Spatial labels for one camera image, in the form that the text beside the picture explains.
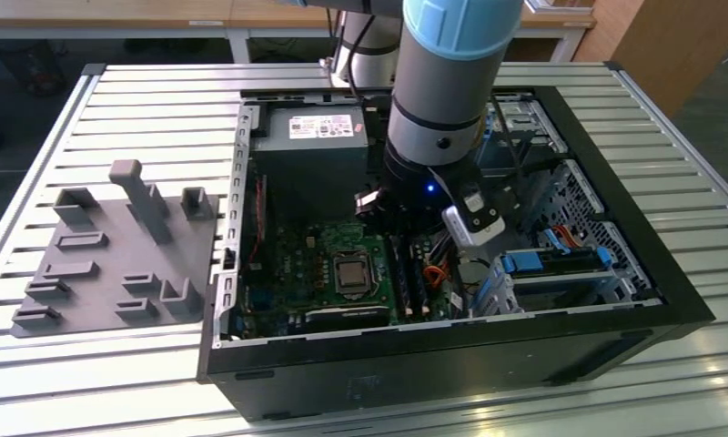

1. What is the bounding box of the green motherboard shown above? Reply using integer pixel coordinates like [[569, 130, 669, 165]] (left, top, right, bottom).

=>
[[239, 218, 457, 338]]

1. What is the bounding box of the black graphics card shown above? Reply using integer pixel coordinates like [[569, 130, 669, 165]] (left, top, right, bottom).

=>
[[303, 304, 394, 333]]

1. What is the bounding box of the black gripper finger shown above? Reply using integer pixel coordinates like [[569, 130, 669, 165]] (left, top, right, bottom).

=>
[[354, 188, 394, 225]]

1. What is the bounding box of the silver CPU in socket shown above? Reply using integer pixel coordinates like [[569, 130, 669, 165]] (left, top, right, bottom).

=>
[[331, 252, 378, 300]]

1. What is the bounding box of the wooden cabinet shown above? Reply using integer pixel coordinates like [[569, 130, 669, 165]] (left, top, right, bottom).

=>
[[574, 0, 728, 120]]

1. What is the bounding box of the black open PC case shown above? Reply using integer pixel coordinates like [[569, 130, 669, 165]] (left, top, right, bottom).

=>
[[195, 85, 718, 422]]

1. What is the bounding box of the hard disk in blue carrier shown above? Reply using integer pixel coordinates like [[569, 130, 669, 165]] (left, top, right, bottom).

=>
[[491, 248, 614, 315]]

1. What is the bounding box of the grey power supply unit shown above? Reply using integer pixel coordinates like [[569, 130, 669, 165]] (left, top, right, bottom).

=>
[[251, 107, 390, 222]]

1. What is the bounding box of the orange wire bundle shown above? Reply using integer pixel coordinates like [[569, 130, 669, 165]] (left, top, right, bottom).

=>
[[423, 266, 453, 289]]

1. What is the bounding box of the grey plastic parts rack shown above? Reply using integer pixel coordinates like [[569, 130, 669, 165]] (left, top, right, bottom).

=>
[[10, 158, 223, 339]]

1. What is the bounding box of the red flat data wire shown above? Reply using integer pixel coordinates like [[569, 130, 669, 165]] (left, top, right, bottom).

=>
[[546, 224, 591, 251]]

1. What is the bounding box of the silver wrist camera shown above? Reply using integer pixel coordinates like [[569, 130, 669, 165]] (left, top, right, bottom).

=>
[[441, 204, 507, 249]]

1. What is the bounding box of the grey metal drive cage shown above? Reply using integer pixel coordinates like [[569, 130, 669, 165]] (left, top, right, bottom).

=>
[[477, 97, 570, 178]]

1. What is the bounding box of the wooden desk with white frame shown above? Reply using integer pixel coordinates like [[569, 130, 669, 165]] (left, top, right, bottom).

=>
[[0, 0, 597, 63]]

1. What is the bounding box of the black camera bracket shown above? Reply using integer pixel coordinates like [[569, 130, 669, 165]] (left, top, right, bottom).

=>
[[427, 164, 506, 231]]

